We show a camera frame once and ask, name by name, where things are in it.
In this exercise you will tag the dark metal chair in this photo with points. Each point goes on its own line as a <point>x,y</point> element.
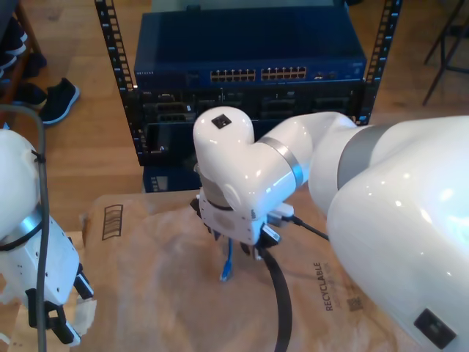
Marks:
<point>443,51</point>

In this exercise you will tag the dark sneaker white sole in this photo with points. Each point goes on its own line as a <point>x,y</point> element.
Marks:
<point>14,36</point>
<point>31,94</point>
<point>58,102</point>

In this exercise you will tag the black rack frame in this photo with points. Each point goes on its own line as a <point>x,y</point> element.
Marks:
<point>117,55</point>

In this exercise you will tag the pale grey board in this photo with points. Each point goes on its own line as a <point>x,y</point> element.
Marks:
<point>238,3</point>

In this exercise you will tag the brown paper mailer envelope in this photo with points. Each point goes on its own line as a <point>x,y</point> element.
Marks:
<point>165,286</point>

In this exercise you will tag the blue network switch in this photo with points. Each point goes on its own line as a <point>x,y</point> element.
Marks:
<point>249,40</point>

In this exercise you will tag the black rack server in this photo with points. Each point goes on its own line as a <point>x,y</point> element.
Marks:
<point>168,106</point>

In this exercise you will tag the dark shoe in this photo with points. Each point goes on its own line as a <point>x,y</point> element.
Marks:
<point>36,64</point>

